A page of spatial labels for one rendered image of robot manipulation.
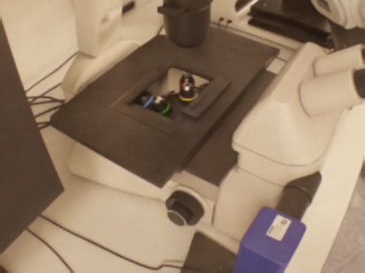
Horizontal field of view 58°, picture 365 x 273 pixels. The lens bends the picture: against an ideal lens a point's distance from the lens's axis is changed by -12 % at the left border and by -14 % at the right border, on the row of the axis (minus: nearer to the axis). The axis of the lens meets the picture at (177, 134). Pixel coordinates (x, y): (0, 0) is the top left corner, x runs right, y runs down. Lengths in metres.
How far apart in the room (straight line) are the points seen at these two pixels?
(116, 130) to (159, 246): 0.22
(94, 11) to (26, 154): 0.28
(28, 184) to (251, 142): 0.28
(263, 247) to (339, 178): 0.41
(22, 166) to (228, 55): 0.41
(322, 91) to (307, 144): 0.07
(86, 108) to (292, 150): 0.31
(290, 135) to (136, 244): 0.34
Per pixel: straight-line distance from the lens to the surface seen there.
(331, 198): 0.74
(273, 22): 1.09
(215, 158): 0.51
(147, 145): 0.50
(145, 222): 0.67
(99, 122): 0.54
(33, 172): 0.45
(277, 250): 0.41
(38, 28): 1.04
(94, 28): 0.63
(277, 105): 0.43
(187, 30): 0.51
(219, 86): 0.58
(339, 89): 0.42
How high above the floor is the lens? 1.31
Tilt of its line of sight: 45 degrees down
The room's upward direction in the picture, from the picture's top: 2 degrees counter-clockwise
